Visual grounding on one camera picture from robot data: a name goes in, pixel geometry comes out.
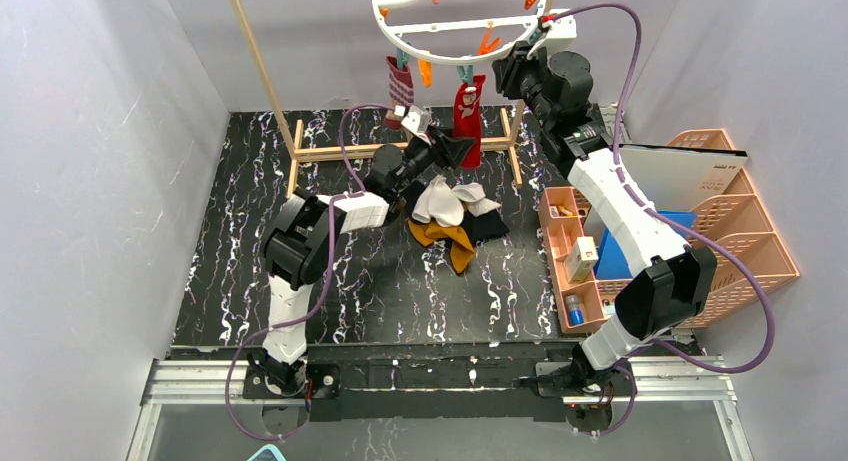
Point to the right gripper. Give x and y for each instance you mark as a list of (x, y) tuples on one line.
[(511, 69)]

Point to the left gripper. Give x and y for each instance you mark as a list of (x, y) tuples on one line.
[(433, 155)]

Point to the red sock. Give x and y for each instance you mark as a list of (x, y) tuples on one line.
[(467, 122)]

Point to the white sock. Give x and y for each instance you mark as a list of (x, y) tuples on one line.
[(473, 197), (438, 203)]

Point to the maroon beige purple striped sock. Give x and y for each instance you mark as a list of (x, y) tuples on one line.
[(400, 88)]

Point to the black sock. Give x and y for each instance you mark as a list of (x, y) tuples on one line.
[(417, 198), (484, 227)]

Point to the mustard yellow striped sock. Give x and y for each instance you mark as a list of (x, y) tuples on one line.
[(461, 250)]

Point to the white round clip hanger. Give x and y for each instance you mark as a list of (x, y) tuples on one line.
[(448, 32)]

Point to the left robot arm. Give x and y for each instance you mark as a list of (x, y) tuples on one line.
[(300, 243)]

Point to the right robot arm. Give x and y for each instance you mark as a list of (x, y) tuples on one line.
[(671, 278)]

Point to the orange clothes clip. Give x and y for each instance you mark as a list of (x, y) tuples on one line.
[(426, 72), (489, 42)]

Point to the teal clothes clip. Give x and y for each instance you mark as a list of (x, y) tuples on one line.
[(466, 74)]

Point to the small items in tray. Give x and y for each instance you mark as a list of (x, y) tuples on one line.
[(562, 211)]

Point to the small white box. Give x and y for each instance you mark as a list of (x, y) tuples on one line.
[(580, 260)]

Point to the white book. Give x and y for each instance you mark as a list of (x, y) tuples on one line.
[(679, 178)]

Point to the blue folder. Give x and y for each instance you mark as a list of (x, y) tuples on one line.
[(612, 264)]

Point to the peach desk organizer tray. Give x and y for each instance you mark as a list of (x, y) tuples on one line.
[(559, 234)]

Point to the blue capped bottle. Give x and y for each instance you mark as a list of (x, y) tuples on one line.
[(574, 310)]

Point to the peach plastic file rack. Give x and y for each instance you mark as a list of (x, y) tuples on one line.
[(737, 220)]

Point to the light blue object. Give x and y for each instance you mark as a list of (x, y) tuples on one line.
[(268, 452)]

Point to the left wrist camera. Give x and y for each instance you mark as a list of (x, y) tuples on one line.
[(415, 121)]

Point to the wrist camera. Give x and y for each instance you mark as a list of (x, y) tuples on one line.
[(415, 121), (557, 31)]

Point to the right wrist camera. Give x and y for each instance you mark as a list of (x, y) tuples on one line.
[(557, 31)]

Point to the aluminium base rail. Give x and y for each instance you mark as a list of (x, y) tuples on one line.
[(460, 408)]

